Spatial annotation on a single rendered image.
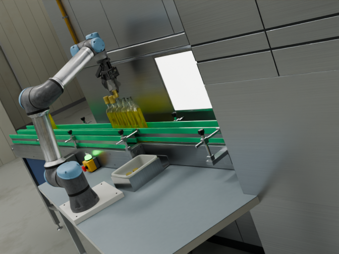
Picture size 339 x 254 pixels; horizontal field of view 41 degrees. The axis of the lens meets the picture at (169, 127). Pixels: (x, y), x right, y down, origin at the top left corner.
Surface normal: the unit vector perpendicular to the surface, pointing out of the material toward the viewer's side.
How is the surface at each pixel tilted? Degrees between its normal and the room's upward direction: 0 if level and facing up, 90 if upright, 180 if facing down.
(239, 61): 90
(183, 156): 90
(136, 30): 90
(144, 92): 90
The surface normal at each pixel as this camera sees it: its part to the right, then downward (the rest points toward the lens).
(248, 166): -0.69, 0.45
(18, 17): 0.47, 0.09
